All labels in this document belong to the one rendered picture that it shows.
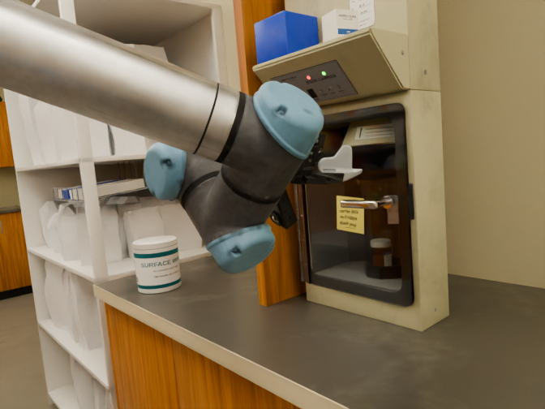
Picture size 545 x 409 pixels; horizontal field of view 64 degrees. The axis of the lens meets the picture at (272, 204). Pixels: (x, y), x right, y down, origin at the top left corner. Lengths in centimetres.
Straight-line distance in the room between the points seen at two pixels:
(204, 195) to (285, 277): 65
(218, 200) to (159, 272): 86
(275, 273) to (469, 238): 55
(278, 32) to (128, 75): 59
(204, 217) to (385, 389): 40
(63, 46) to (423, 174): 68
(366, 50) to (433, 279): 47
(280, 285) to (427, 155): 49
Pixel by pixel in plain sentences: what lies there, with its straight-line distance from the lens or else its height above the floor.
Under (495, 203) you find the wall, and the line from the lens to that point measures 129.
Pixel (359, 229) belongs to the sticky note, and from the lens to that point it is 95.
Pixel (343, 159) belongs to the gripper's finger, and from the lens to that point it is 72.
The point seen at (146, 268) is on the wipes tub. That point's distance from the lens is 133.
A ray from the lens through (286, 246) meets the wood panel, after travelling 113.
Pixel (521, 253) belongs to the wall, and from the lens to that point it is 129.
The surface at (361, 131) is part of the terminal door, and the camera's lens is 92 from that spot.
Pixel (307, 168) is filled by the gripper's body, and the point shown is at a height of 128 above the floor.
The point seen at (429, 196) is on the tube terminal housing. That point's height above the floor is 120.
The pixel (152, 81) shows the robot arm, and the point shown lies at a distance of 41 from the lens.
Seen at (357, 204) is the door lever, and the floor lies 120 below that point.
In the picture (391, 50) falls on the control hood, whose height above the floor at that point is 148.
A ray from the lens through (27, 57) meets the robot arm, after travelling 42.
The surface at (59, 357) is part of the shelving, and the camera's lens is 295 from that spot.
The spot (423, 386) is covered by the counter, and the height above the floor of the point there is 94.
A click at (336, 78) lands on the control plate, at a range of 90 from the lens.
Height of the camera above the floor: 131
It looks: 6 degrees down
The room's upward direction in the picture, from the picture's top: 5 degrees counter-clockwise
